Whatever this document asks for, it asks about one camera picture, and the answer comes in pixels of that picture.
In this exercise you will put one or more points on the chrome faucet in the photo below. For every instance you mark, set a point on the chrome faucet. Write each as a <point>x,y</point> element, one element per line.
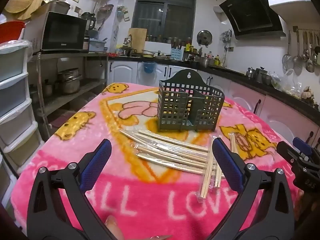
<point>127,43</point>

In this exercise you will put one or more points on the wall socket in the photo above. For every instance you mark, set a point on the wall socket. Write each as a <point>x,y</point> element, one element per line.
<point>77,10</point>

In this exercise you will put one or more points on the plastic drawer cabinet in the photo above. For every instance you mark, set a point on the plastic drawer cabinet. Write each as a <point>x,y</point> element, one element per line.
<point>15,92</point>

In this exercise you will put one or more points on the dark green utensil basket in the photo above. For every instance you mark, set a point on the dark green utensil basket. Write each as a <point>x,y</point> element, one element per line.
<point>175,105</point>

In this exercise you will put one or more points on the small steel pot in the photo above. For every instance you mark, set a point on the small steel pot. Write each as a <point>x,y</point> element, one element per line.
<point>48,88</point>

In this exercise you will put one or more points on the black range hood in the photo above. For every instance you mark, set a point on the black range hood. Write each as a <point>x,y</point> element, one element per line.
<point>252,12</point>

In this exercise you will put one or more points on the black kitchen countertop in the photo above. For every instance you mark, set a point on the black kitchen countertop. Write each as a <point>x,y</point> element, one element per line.
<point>232,74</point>

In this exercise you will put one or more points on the person's left hand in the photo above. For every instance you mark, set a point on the person's left hand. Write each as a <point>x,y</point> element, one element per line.
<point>113,227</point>

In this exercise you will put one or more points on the black microwave oven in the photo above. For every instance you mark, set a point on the black microwave oven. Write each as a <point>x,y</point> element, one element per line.
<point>62,31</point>

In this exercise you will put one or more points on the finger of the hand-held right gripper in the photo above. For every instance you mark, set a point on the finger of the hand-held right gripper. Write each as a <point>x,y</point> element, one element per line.
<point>302,146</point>
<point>290,153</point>

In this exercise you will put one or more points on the blue hanging bag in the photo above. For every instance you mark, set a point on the blue hanging bag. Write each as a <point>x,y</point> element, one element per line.
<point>149,67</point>

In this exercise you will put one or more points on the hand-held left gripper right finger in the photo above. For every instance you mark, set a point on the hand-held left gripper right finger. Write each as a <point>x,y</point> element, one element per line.
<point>227,165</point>

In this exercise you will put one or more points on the large steel pot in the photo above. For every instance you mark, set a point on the large steel pot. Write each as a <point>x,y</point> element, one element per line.
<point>68,81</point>

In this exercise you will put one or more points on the metal shelf rack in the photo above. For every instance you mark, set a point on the metal shelf rack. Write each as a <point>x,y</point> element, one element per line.
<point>95,62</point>

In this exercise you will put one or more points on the red plastic basin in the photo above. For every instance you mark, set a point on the red plastic basin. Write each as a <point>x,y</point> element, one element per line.
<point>11,31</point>

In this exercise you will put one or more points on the row of glass jars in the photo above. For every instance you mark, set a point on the row of glass jars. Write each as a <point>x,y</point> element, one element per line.
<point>170,40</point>

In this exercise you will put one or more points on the light blue storage box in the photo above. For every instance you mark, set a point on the light blue storage box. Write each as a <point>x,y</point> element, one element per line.
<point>98,45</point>

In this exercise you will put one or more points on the blender jug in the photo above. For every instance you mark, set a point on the blender jug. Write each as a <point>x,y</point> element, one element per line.
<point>88,21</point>

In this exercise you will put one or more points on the round wooden board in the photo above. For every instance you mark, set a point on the round wooden board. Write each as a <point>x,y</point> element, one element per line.
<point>32,15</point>

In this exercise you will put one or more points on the person's right hand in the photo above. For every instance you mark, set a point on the person's right hand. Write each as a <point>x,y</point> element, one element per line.
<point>299,202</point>

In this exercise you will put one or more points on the light blue knife rack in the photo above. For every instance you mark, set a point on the light blue knife rack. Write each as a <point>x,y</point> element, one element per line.
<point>177,53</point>

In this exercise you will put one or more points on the steel cooking pot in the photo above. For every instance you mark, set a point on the steel cooking pot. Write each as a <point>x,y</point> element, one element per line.
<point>205,62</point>

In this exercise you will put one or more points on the bunch of chopsticks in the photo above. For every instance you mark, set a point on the bunch of chopsticks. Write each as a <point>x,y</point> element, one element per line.
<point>175,150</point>

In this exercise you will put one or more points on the wooden cutting board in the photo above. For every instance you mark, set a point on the wooden cutting board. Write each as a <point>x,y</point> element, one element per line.
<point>138,37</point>

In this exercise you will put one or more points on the plastic bag of vegetables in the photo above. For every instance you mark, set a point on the plastic bag of vegetables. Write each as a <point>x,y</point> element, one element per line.
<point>285,85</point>

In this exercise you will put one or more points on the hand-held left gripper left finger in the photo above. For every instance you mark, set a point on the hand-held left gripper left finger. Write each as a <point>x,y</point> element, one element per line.
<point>96,165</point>

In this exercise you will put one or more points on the bunch of hanging kitchen tools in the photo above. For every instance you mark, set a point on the bunch of hanging kitchen tools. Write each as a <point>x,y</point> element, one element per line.
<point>226,37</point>

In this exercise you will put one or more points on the dark window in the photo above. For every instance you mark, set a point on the dark window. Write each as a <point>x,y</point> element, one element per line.
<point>162,17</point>

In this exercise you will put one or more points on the steel baking pan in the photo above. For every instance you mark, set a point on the steel baking pan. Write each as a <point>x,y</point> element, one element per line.
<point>52,7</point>

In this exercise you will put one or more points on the pink printed blanket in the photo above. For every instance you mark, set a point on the pink printed blanket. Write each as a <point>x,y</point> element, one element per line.
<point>150,205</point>

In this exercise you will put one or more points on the hanging strainer pan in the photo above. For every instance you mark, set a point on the hanging strainer pan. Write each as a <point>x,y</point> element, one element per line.
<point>106,10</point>

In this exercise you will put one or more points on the cooking oil bottle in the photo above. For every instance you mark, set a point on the cooking oil bottle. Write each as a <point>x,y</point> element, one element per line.
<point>217,60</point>

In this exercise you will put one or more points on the steel pot lid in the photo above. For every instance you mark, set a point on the steel pot lid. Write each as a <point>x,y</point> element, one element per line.
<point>204,38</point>

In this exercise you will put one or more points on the pink base cabinets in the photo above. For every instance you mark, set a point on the pink base cabinets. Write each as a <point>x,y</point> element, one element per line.
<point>280,110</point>

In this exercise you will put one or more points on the white base cabinets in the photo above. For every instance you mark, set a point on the white base cabinets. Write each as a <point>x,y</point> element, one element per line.
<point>125,72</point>

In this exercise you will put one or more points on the brown canister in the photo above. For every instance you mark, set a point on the brown canister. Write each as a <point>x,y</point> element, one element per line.
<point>86,43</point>

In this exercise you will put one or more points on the row of hanging steel ladles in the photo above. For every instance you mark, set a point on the row of hanging steel ladles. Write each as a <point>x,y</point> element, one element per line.
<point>297,57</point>

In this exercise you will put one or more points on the wall pocket organizer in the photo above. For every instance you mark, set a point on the wall pocket organizer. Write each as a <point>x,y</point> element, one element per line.
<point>123,13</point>

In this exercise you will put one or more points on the small steel kettle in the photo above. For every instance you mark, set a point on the small steel kettle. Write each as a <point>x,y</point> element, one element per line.
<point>250,73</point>

